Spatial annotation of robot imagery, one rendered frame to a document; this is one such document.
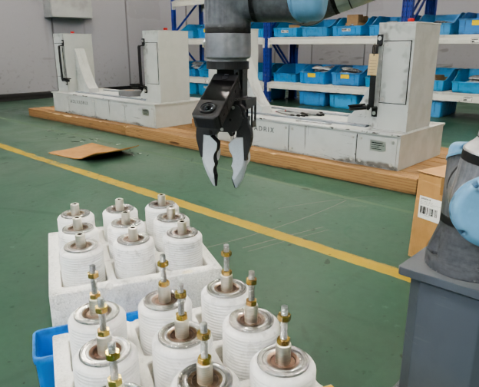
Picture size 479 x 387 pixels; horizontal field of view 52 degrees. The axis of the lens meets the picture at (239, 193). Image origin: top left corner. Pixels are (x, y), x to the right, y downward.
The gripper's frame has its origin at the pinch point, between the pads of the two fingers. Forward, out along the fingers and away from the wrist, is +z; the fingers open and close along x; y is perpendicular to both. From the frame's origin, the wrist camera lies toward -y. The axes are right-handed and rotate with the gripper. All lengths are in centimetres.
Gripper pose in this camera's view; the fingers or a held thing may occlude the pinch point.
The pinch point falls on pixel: (224, 180)
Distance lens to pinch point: 84.9
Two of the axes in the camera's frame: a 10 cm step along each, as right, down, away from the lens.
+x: -9.4, -1.0, 3.1
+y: 3.3, -2.7, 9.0
